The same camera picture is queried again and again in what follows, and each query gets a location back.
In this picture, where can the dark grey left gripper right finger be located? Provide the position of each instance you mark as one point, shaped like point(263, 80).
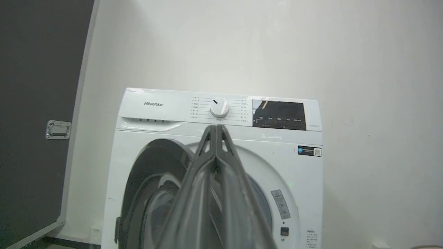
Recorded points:
point(238, 193)

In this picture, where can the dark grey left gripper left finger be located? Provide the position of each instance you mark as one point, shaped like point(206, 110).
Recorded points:
point(193, 193)

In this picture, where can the grey round washing machine door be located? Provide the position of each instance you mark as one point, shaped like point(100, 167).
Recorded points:
point(148, 193)

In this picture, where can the white Hisense washing machine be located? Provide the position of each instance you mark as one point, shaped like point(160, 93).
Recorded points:
point(294, 180)

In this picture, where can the grey instruction sticker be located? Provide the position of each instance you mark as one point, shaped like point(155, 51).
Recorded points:
point(280, 204)

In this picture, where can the black energy label sticker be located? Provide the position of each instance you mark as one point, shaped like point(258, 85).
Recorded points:
point(309, 151)

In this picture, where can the white detergent drawer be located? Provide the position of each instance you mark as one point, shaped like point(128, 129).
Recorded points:
point(149, 122)

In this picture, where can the white program dial knob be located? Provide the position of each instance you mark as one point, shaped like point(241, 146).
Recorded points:
point(219, 108)

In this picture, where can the black display control panel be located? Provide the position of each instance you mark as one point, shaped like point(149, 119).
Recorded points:
point(279, 114)

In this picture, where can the silver recessed case latch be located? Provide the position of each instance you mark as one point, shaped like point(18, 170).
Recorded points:
point(58, 129)

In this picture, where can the large black flight case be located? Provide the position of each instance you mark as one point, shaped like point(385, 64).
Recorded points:
point(31, 117)

